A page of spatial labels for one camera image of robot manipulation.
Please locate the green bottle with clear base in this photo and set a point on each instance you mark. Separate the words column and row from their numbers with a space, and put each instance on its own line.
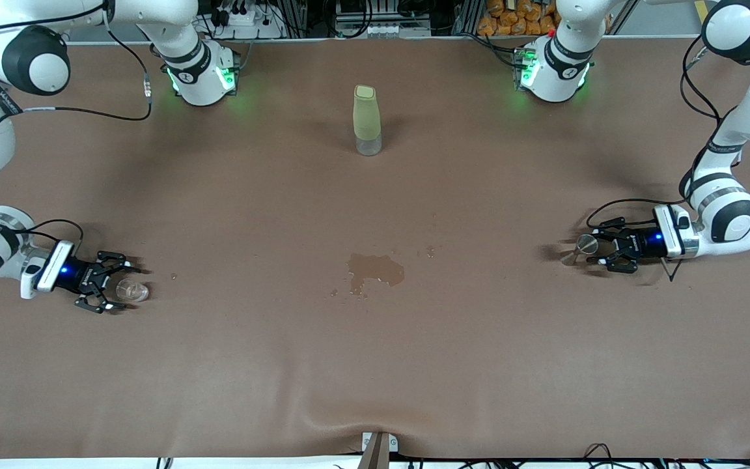
column 366, row 117

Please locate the dark liquid spill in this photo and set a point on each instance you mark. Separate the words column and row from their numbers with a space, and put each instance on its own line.
column 375, row 267

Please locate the white power strip with plugs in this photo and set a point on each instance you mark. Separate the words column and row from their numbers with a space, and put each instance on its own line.
column 245, row 19

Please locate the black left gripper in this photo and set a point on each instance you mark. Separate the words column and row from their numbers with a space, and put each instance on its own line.
column 642, row 243

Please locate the grey electronics box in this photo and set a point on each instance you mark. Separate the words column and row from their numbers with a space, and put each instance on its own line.
column 381, row 29

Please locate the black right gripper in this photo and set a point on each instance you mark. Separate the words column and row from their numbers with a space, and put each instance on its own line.
column 79, row 277

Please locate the metal table edge clamp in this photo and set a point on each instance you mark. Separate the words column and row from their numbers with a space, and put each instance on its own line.
column 378, row 453

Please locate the steel double-cone jigger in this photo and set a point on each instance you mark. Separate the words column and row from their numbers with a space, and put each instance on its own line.
column 586, row 244

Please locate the small clear glass cup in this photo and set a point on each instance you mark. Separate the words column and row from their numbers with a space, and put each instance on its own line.
column 134, row 290

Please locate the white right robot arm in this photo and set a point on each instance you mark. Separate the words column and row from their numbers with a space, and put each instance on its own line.
column 36, row 62

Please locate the brown table mat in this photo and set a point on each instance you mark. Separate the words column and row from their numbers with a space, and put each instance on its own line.
column 284, row 365

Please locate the orange snack bag pile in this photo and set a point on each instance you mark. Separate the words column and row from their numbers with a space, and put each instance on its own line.
column 512, row 19

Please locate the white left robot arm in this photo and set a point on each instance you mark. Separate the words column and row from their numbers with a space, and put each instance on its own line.
column 733, row 221

